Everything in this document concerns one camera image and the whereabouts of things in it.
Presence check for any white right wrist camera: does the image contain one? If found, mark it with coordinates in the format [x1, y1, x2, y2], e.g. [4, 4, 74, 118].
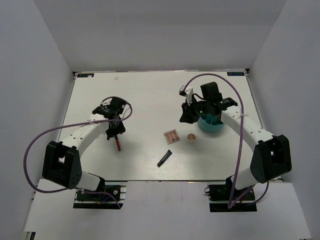
[179, 85, 194, 106]

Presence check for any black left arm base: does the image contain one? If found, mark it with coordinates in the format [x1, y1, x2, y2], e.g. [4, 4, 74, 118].
[73, 181, 127, 210]

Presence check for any red lip gloss tube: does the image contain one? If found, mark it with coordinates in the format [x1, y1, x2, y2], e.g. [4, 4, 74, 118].
[114, 135, 121, 152]

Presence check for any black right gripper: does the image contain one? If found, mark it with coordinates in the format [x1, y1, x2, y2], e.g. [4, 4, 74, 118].
[179, 97, 210, 125]

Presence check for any round beige powder compact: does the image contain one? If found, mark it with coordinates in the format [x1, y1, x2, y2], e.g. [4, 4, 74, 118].
[187, 133, 196, 143]

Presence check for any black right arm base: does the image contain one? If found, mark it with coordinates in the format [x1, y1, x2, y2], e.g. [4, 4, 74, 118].
[203, 184, 258, 213]

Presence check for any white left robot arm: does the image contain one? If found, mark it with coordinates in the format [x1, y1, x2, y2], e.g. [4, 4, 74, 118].
[42, 103, 125, 200]

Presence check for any orange eyeshadow palette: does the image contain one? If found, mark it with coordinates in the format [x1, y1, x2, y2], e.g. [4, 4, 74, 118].
[163, 129, 180, 145]

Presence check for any teal round organizer cup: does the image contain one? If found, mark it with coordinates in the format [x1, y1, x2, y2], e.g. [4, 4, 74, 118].
[197, 114, 225, 133]

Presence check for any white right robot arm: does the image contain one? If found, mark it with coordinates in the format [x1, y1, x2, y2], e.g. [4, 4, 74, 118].
[179, 82, 292, 200]

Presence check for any black squeeze tube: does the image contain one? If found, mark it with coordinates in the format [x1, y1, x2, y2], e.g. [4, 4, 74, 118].
[157, 150, 172, 168]

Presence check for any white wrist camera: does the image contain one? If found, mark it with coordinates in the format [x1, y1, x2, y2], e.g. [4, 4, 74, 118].
[100, 98, 111, 107]
[179, 85, 194, 106]

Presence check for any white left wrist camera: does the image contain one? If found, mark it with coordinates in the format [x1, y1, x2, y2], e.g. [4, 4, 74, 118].
[100, 98, 111, 107]

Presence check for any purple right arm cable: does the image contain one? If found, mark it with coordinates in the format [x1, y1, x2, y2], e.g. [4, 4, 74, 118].
[184, 72, 270, 209]

